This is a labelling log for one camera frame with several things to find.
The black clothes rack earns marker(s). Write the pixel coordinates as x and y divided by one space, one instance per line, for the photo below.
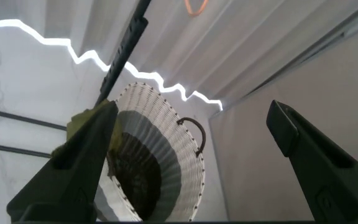
126 43

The white laundry basket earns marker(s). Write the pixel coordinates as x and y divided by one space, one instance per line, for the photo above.
172 149

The pink clothes hanger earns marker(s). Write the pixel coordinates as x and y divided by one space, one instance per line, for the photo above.
194 14

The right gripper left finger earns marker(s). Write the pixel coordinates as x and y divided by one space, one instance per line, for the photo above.
67 180

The white curtain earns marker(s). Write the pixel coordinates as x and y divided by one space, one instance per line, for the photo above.
166 37

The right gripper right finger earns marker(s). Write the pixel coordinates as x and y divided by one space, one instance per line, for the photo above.
331 186

